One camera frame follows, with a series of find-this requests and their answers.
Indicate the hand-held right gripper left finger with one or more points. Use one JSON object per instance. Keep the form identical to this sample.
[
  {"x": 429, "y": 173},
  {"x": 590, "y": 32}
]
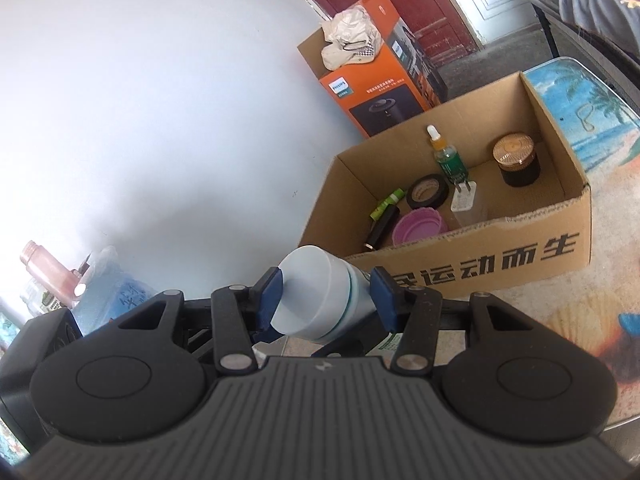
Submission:
[{"x": 272, "y": 300}]

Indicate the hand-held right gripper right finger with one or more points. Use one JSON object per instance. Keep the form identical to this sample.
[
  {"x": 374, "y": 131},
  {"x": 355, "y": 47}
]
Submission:
[{"x": 385, "y": 300}]

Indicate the white pill bottle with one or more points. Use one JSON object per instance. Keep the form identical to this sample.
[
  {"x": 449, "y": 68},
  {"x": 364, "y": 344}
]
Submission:
[{"x": 310, "y": 290}]

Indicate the black cylinder flashlight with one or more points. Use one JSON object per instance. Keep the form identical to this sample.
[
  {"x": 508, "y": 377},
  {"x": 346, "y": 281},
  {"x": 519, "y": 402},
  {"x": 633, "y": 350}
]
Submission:
[{"x": 382, "y": 227}]

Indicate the green lip balm tube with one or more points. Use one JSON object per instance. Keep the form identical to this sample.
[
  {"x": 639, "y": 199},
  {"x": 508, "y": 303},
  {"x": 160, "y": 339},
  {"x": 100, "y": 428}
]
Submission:
[{"x": 387, "y": 205}]

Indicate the black tape roll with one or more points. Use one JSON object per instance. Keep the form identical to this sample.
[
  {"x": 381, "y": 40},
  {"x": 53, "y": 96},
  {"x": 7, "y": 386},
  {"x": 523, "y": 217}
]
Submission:
[{"x": 411, "y": 195}]

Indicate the brown cardboard box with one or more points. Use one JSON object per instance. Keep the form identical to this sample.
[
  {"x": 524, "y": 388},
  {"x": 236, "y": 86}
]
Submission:
[{"x": 500, "y": 255}]

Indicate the white charger plug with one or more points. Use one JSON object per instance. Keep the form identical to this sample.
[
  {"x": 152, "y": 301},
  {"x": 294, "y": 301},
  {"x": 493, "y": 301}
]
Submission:
[{"x": 464, "y": 202}]

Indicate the green dropper bottle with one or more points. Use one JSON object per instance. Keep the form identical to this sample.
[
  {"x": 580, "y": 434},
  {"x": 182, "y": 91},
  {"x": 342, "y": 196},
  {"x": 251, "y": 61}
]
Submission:
[{"x": 450, "y": 162}]

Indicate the black jar with gold lid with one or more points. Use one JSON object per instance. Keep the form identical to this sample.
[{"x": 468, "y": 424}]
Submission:
[{"x": 520, "y": 170}]

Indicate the clear plastic bottle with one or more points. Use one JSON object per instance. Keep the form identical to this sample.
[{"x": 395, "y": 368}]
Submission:
[{"x": 42, "y": 300}]

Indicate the pink plastic bottle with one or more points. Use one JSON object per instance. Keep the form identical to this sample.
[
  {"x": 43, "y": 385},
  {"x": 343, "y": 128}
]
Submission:
[{"x": 45, "y": 270}]

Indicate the blue plastic bag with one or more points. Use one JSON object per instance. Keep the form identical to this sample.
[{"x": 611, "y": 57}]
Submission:
[{"x": 120, "y": 290}]

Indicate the orange appliance box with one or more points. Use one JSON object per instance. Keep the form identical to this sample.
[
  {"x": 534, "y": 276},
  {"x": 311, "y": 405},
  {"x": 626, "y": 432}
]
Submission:
[{"x": 375, "y": 110}]

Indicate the beige hat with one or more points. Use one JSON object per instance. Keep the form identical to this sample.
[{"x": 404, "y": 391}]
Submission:
[{"x": 350, "y": 35}]

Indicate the white panelled door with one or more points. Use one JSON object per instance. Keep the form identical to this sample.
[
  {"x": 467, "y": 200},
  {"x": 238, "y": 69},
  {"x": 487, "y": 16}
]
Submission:
[{"x": 500, "y": 0}]

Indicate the grey sofa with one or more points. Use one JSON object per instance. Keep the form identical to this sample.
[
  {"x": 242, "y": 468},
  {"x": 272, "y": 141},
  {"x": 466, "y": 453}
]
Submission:
[{"x": 590, "y": 0}]

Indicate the black metal bed frame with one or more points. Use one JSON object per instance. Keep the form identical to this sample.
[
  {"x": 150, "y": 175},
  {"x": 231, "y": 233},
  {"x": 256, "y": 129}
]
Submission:
[{"x": 545, "y": 30}]

